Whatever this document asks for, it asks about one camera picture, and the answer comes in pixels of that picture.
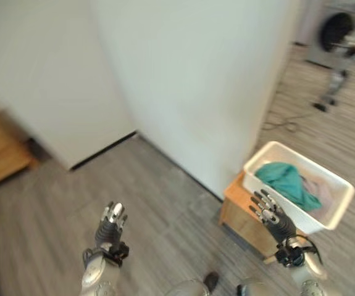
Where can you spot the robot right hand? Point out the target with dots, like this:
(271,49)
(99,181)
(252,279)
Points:
(274,217)

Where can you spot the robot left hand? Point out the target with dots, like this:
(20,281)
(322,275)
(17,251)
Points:
(109,225)

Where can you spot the robot left silver arm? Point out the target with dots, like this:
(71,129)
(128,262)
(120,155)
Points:
(101,268)

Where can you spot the robot right silver arm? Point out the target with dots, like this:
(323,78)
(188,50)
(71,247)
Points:
(303,265)

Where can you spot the white plastic laundry basket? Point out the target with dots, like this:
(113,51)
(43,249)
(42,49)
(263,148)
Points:
(300,188)

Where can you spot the small wooden table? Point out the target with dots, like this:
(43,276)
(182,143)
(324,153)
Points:
(245,216)

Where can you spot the teal cloth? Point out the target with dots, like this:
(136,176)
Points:
(288,182)

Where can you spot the pale pink cloth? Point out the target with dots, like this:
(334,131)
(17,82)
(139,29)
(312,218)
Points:
(319,192)

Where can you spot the robot dark foot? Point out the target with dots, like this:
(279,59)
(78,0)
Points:
(211,280)

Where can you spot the wooden furniture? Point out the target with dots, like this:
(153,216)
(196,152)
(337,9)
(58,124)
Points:
(1,148)

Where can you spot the humanoid robot in background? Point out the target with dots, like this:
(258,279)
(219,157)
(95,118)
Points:
(347,52)

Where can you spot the silver washing machine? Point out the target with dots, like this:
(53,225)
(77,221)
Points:
(328,31)

